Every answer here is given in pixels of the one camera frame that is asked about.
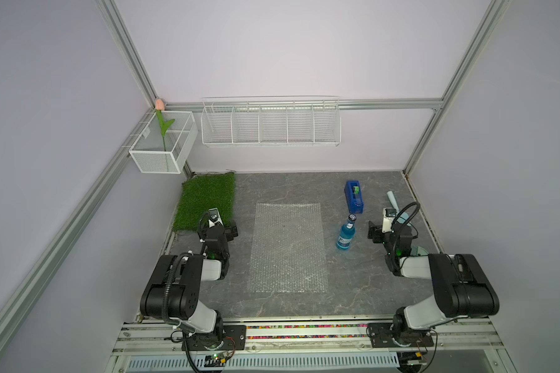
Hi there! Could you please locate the blue glass bottle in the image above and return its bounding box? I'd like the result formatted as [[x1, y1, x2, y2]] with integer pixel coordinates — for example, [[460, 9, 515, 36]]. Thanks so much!
[[336, 214, 356, 250]]

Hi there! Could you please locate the clear bubble wrap sheet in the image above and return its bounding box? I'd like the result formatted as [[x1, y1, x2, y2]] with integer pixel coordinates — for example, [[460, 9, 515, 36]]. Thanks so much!
[[248, 203, 328, 293]]

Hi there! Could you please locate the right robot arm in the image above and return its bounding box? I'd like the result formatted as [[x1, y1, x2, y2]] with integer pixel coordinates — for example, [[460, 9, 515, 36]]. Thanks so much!
[[366, 222, 500, 348]]

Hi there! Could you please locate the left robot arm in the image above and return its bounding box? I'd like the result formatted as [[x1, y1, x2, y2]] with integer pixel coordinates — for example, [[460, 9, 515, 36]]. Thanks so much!
[[139, 222, 238, 349]]

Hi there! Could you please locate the teal plastic trowel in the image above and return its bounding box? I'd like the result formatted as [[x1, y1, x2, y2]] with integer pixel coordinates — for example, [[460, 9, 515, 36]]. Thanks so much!
[[387, 191, 409, 224]]

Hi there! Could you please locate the green artificial grass mat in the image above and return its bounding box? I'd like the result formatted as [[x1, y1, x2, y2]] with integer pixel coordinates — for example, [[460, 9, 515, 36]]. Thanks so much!
[[173, 173, 236, 232]]

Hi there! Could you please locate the blue tape dispenser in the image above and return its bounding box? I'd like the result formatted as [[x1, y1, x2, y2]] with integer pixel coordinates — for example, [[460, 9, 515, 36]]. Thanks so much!
[[345, 180, 364, 214]]

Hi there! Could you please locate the white mesh box basket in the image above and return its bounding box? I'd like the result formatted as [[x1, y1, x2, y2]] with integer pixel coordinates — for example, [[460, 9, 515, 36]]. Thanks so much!
[[129, 110, 198, 174]]

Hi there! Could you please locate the white vent grille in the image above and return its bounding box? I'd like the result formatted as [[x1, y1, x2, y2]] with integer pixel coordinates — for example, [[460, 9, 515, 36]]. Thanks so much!
[[126, 351, 400, 372]]

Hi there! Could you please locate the pink artificial tulip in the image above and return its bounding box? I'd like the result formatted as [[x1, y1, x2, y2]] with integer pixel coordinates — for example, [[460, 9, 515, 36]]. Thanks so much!
[[155, 99, 175, 152]]

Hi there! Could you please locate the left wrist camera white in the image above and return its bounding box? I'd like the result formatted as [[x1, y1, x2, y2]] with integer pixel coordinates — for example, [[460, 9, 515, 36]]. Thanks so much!
[[208, 208, 223, 228]]

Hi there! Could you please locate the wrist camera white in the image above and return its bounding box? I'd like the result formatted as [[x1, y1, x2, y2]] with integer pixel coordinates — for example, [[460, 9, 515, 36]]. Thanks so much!
[[208, 208, 223, 228], [382, 208, 398, 233]]

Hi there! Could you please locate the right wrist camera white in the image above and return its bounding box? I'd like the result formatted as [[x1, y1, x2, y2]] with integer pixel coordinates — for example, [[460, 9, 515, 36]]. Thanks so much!
[[382, 208, 398, 233]]

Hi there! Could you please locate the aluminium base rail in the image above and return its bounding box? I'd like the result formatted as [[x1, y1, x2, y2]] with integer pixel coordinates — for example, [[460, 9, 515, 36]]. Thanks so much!
[[111, 318, 505, 360]]

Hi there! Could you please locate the white wire wall basket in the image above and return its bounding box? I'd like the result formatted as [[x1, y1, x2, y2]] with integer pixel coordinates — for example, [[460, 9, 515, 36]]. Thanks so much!
[[201, 96, 342, 147]]

